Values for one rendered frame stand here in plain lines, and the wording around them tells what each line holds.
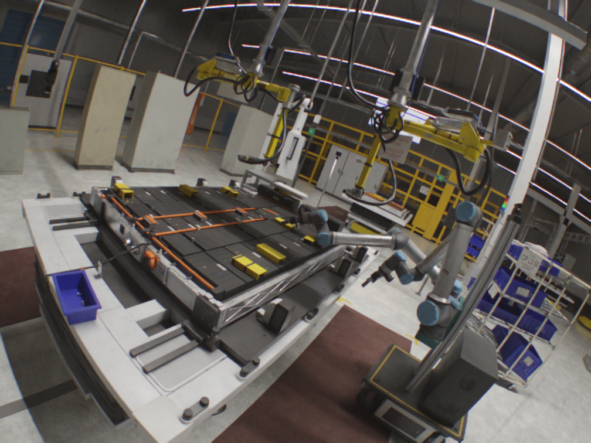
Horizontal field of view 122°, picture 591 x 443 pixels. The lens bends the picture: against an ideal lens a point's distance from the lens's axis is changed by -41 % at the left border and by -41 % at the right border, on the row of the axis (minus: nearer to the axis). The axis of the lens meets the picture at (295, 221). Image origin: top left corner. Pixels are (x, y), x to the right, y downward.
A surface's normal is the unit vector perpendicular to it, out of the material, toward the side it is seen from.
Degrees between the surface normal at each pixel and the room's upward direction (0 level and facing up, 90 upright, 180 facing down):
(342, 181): 90
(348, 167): 90
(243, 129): 90
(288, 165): 90
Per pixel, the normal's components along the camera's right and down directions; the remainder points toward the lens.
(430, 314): -0.85, -0.07
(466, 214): -0.79, -0.29
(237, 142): -0.46, 0.09
